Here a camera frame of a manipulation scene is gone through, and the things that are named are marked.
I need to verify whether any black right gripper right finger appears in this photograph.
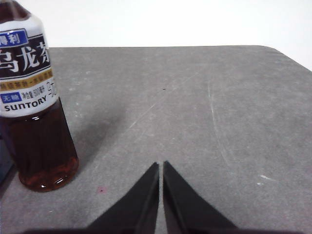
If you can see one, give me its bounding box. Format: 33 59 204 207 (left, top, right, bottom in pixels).
162 160 239 231

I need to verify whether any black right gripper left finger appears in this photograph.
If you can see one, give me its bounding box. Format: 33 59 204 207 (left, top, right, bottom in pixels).
86 161 160 231

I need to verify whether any dark oolong tea bottle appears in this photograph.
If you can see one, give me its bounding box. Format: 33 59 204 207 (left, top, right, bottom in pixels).
0 0 80 193

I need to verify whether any dark blue tray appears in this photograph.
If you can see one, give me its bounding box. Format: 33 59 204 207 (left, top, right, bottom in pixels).
0 138 14 193

